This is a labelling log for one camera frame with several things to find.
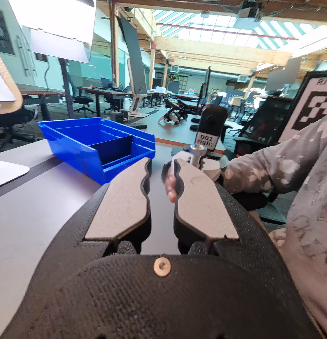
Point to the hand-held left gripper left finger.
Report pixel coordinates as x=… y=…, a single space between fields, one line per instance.
x=118 y=204

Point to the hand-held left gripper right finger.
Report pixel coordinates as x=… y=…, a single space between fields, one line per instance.
x=205 y=209

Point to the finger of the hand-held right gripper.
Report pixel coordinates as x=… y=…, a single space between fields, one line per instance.
x=174 y=165
x=212 y=169

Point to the silver hex nut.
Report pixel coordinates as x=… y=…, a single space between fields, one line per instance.
x=198 y=148

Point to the person's right forearm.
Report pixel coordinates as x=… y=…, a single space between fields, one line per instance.
x=272 y=164

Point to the person's right hand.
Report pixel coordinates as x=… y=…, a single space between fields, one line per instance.
x=171 y=188

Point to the grey table orange edge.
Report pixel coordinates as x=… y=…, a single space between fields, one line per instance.
x=174 y=132

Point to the black computer monitor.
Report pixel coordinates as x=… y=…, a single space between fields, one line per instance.
x=207 y=82

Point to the black mesh chair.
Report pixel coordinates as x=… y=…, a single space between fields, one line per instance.
x=261 y=124

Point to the black bin divider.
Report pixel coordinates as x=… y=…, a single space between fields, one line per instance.
x=113 y=149

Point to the wooden panel stand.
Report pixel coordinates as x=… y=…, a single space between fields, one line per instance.
x=135 y=106

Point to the blue plastic bin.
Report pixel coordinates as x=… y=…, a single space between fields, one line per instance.
x=73 y=148

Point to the small black box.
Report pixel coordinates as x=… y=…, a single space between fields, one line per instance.
x=118 y=117

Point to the black white marker board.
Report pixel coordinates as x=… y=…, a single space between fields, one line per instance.
x=309 y=108

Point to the black leaning panel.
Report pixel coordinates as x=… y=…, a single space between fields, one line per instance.
x=134 y=58

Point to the wooden office desk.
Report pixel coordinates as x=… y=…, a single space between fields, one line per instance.
x=105 y=91

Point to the black office chair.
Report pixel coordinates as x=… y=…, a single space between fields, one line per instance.
x=83 y=102

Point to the person in patterned grey hoodie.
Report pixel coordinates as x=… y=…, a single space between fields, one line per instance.
x=311 y=238

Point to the ceiling heater unit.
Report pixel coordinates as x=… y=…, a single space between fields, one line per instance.
x=249 y=13

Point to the white flat pad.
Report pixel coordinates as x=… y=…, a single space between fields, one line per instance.
x=7 y=173

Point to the white foam board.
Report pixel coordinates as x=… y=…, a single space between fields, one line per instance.
x=54 y=21

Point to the dark wall poster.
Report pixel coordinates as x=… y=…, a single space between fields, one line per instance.
x=3 y=31

